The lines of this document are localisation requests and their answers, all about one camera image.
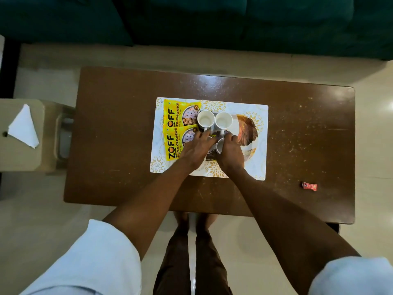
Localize person's right hand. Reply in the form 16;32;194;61
216;133;246;179

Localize person's left hand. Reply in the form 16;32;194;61
177;130;217;171

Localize person's right forearm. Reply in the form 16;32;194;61
227;168;361;287

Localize person's left forearm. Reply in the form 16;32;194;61
103;157;205;262

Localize white mug with dark print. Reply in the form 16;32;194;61
215;112;233;137
197;111;215;133

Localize white plate with orange feather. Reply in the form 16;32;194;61
229;114;259;169

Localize white placemat with gold flowers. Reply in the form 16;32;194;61
149;97;269;181

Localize yellow snack packet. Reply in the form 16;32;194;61
163;99;202;129
165;126;200;162

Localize person's right foot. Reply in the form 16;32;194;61
196;213;220;232

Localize person's foot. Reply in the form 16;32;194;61
173;211;190;231
196;213;220;232

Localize person's left foot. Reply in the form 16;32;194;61
173;211;190;231

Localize teal sofa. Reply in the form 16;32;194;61
0;0;393;61

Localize brown trousers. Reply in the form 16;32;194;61
152;225;233;295

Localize white shirt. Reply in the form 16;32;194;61
20;219;393;295

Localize white folded tissue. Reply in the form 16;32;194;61
8;104;40;149

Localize beige plastic stool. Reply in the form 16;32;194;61
0;99;76;176

